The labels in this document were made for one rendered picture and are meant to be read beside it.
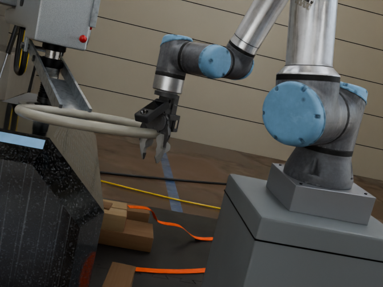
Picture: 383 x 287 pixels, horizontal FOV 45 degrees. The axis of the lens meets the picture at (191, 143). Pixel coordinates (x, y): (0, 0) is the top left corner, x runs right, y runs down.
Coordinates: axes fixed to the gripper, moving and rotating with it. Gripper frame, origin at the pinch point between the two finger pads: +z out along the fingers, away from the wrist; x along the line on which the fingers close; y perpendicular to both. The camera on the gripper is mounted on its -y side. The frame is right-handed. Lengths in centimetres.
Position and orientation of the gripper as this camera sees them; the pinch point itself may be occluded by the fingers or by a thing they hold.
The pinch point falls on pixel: (149, 156)
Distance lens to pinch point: 140.4
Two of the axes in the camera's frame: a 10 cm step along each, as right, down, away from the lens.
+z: -2.1, 9.7, 1.2
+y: 4.7, -0.1, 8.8
